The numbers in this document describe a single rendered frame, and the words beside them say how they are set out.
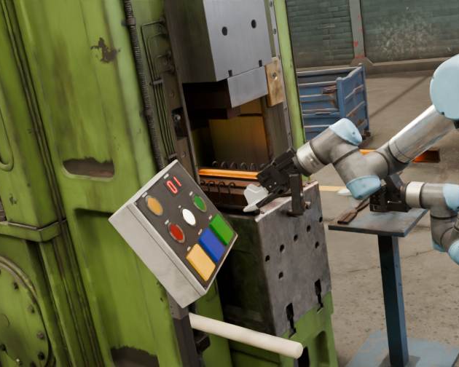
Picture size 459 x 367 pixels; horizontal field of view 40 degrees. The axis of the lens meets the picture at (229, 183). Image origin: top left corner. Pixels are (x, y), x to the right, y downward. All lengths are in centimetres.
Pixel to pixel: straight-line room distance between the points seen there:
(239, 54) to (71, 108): 58
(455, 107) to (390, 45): 856
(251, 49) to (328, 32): 811
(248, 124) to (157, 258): 104
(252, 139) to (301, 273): 55
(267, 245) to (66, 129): 77
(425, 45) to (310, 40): 183
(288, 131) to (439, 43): 725
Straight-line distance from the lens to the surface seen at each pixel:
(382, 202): 188
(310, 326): 237
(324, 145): 154
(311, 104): 578
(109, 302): 236
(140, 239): 148
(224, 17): 196
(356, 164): 152
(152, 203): 150
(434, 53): 964
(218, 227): 169
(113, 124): 189
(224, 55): 194
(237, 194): 206
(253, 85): 205
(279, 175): 158
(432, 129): 151
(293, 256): 219
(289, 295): 221
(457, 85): 126
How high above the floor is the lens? 163
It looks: 17 degrees down
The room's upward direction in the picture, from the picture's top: 10 degrees counter-clockwise
